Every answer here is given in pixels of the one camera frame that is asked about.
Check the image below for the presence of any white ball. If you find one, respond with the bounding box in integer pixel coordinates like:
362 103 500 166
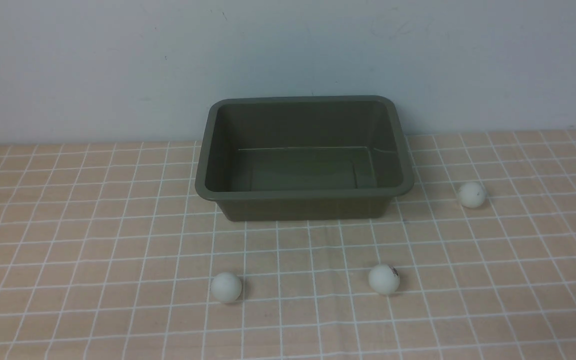
456 181 487 208
210 272 243 303
368 263 401 296

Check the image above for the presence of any olive green plastic bin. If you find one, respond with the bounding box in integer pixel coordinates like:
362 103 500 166
195 95 415 222

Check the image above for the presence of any checkered orange tablecloth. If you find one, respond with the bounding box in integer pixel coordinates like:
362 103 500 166
0 130 576 360

